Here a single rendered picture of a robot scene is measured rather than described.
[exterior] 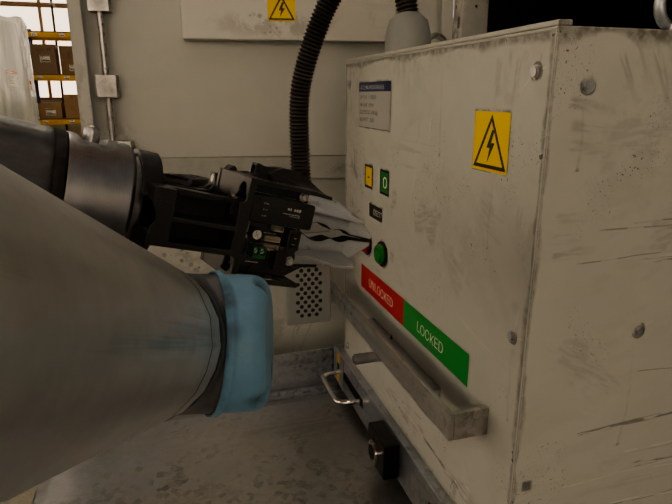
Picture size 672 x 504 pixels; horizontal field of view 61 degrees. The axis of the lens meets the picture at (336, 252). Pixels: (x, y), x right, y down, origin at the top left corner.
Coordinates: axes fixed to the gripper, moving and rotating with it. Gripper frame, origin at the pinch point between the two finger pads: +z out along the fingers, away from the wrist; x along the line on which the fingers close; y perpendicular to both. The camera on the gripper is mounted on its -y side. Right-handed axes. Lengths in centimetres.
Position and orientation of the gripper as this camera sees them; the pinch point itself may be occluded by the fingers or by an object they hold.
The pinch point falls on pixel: (352, 236)
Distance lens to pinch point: 50.8
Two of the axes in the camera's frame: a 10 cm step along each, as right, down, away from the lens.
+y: 5.1, 2.4, -8.2
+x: 2.3, -9.6, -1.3
